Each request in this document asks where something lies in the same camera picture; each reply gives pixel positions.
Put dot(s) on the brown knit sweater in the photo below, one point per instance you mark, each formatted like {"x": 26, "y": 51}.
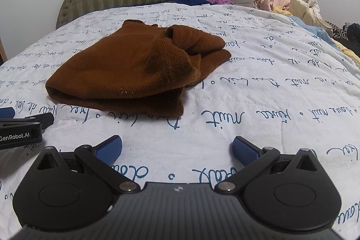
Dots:
{"x": 139, "y": 69}

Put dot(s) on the dark clothes pile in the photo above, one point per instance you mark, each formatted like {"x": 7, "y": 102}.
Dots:
{"x": 348, "y": 36}

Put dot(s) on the dark blue cloth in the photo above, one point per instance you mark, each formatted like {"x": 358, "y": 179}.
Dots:
{"x": 190, "y": 2}

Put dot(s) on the gold tower fan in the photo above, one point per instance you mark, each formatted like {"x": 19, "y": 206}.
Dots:
{"x": 2, "y": 53}

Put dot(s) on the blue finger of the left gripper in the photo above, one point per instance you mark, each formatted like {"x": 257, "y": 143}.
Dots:
{"x": 7, "y": 113}
{"x": 46, "y": 119}

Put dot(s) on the cream white garment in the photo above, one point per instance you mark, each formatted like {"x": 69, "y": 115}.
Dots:
{"x": 309, "y": 12}

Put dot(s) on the purple cloth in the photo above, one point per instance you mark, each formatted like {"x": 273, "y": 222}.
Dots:
{"x": 220, "y": 2}

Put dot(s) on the light blue garment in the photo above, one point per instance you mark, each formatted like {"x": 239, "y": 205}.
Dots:
{"x": 319, "y": 32}

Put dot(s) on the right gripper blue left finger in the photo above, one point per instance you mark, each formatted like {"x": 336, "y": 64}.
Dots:
{"x": 109, "y": 150}

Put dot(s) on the yellow garment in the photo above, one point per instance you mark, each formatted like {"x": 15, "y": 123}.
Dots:
{"x": 342, "y": 48}

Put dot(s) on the white quilt with blue script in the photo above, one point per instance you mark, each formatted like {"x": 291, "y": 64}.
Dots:
{"x": 282, "y": 87}

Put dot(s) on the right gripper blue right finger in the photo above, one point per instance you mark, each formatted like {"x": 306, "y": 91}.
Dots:
{"x": 245, "y": 151}

